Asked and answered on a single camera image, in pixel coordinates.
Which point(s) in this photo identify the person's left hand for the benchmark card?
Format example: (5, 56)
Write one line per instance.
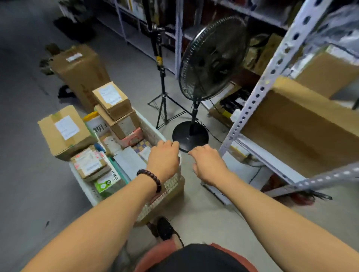
(164, 162)

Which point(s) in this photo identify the person's right hand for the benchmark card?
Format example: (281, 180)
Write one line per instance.
(210, 165)

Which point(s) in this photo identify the blue checkered cardboard box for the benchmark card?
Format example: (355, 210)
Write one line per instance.
(141, 147)

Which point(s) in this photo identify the grey white box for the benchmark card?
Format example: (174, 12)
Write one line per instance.
(129, 162)

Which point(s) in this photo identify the pink red box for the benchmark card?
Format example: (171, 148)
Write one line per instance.
(131, 138)

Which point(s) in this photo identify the squarish white-label cardboard box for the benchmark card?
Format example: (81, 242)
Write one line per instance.
(126, 126)

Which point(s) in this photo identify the taped brown parcel long label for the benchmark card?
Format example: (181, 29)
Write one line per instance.
(110, 144)

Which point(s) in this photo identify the small box with label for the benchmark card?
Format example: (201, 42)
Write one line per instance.
(117, 109)

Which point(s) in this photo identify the white plastic basket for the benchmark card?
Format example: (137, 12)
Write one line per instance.
(87, 190)

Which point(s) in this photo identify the dark green cardboard box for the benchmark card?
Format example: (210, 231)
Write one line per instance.
(50, 131)

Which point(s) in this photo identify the person's left forearm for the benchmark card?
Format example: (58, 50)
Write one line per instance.
(92, 232)

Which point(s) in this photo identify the person's right forearm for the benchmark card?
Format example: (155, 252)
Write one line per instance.
(286, 229)

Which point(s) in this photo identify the person's black shoe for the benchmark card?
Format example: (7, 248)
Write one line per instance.
(165, 228)

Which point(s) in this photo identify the person's red trouser leg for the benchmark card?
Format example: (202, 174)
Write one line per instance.
(157, 255)
(232, 252)

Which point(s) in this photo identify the big plain cardboard sheet box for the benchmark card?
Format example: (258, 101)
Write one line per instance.
(294, 126)

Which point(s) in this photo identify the person's black shirt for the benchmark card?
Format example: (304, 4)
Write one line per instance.
(196, 257)

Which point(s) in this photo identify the dark brown cardboard carton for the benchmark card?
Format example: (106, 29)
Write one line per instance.
(266, 53)

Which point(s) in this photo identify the white flat board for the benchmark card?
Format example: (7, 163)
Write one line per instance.
(238, 168)

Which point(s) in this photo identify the olive brown box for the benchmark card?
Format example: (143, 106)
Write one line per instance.
(218, 112)

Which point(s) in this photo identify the black machine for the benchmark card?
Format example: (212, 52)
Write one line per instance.
(235, 103)

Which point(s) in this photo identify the white paper sign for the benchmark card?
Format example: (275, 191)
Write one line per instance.
(98, 126)

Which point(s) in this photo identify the black tripod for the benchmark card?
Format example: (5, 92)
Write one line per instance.
(162, 84)

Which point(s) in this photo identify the yellow tape piece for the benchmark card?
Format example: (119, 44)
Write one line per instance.
(90, 116)

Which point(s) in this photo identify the red and black floor tool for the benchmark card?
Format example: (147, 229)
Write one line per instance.
(303, 196)

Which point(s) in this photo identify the black standing fan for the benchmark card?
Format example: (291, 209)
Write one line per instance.
(213, 56)

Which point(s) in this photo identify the black floor object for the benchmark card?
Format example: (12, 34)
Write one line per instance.
(66, 92)

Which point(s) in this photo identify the white storage rack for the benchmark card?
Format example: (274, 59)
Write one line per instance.
(145, 42)

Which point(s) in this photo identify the tall printed floor carton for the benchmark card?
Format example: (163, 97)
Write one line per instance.
(81, 73)

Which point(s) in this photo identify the white perforated metal rack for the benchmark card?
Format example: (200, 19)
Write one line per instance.
(280, 58)

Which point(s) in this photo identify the grey floor item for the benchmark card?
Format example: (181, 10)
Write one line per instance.
(47, 61)

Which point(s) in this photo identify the black bin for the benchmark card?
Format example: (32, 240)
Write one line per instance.
(73, 28)

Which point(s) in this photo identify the pale purple plastic bag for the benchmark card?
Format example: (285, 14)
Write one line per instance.
(336, 25)

